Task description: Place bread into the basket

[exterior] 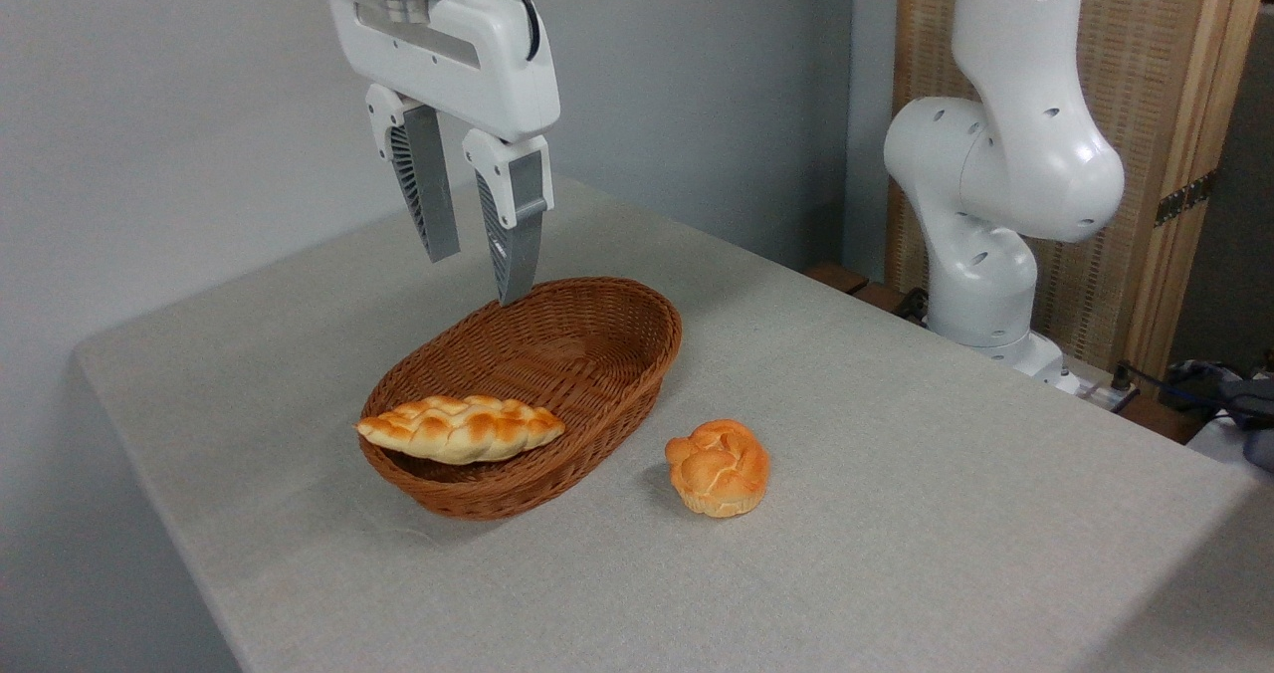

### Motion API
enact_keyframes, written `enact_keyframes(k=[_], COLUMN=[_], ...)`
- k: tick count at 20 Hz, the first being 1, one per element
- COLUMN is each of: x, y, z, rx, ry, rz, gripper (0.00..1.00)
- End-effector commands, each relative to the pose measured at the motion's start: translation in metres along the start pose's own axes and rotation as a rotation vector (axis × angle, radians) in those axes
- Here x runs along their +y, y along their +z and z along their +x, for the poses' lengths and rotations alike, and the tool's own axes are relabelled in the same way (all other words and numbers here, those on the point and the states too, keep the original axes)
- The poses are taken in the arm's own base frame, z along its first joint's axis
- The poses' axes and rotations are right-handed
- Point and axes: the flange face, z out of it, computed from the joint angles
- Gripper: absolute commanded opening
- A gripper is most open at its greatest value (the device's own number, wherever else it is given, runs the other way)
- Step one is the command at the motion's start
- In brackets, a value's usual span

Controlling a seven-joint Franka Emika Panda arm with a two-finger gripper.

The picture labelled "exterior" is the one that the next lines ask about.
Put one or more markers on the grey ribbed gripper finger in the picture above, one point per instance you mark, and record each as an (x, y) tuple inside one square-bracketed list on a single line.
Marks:
[(433, 190), (518, 235)]

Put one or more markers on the metal screen hinge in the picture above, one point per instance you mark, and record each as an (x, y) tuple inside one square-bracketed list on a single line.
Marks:
[(1184, 198)]

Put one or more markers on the long braided bread loaf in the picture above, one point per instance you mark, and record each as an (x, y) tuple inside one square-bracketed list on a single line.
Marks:
[(463, 432)]

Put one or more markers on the round knotted bread bun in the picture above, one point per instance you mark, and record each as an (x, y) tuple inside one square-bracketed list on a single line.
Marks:
[(719, 469)]

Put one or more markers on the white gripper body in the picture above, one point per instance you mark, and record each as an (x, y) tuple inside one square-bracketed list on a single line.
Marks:
[(468, 61)]

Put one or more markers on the brown wicker oval basket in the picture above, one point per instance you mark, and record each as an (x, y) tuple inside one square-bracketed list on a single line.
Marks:
[(597, 354)]

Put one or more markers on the dark blue-grey bag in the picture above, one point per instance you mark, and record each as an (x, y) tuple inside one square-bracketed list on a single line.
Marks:
[(1244, 404)]

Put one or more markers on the wooden woven folding screen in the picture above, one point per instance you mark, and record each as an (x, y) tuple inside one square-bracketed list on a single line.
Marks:
[(1145, 76)]

